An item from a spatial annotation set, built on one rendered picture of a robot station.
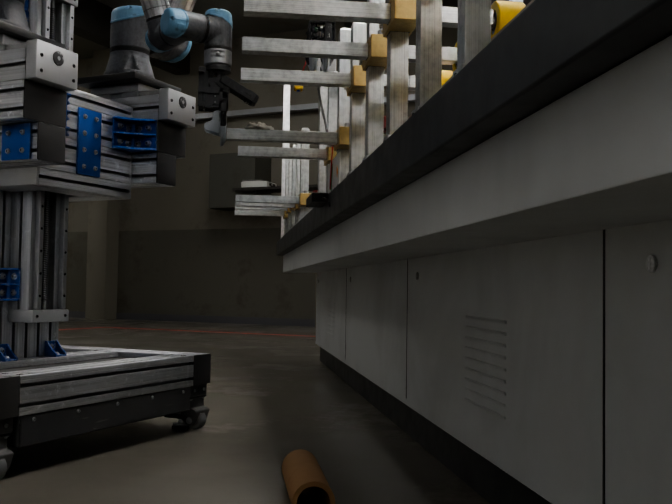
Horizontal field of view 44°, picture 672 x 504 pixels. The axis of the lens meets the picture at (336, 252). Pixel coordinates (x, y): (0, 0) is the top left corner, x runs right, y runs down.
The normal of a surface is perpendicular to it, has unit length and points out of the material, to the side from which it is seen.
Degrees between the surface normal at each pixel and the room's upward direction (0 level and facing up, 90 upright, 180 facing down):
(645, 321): 90
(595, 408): 90
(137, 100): 90
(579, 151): 90
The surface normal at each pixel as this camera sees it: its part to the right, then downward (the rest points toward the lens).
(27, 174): -0.42, -0.04
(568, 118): -0.99, -0.02
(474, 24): 0.13, -0.04
